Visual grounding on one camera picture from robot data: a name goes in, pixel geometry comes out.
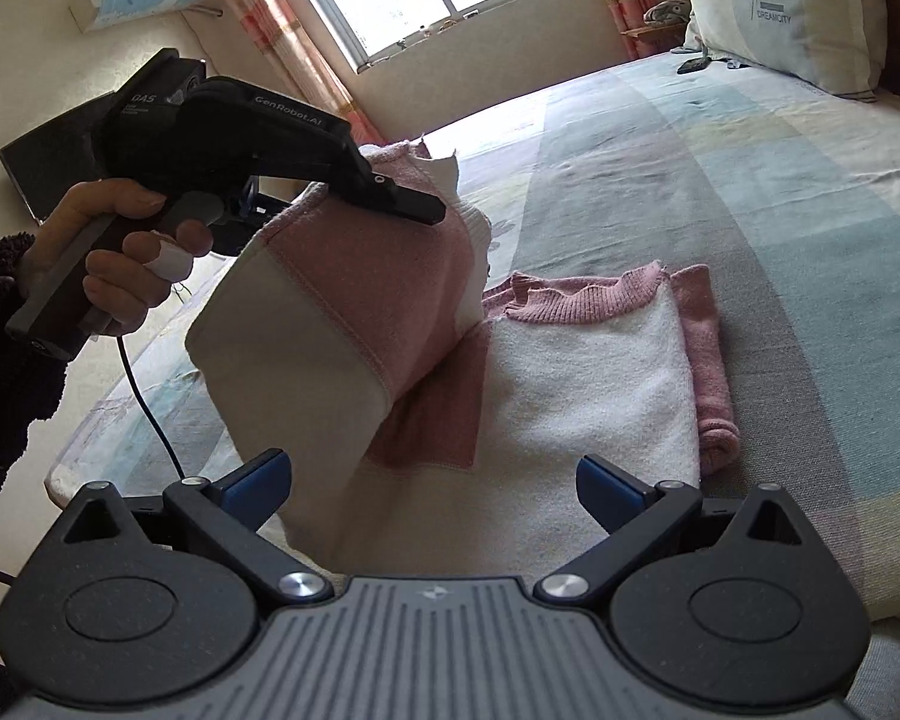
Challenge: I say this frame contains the pink and white knit sweater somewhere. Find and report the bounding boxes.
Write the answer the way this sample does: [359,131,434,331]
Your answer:
[187,142,740,580]

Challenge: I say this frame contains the person left hand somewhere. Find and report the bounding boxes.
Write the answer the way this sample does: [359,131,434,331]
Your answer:
[17,177,216,338]

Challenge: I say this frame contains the left orange plaid curtain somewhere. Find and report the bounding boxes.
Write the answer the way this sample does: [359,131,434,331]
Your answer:
[224,0,385,145]

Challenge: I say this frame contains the wooden nightstand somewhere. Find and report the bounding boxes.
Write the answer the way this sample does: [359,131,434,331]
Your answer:
[621,23,686,60]

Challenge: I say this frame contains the small dark remote on bed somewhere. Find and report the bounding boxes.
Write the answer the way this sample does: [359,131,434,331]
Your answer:
[676,55,712,75]

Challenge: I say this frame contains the cluttered items on nightstand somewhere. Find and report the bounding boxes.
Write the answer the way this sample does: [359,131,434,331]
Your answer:
[644,0,691,26]

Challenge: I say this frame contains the pastel patchwork bed sheet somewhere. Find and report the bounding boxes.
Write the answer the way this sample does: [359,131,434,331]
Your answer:
[46,55,900,619]

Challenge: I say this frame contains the pastel patchwork pillow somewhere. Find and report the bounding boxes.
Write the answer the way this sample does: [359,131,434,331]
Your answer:
[685,0,888,99]

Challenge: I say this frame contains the wall mounted black television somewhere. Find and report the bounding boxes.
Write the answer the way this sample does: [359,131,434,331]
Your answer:
[0,91,116,223]

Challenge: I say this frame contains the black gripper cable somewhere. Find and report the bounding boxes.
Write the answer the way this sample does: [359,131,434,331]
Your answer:
[115,331,190,483]

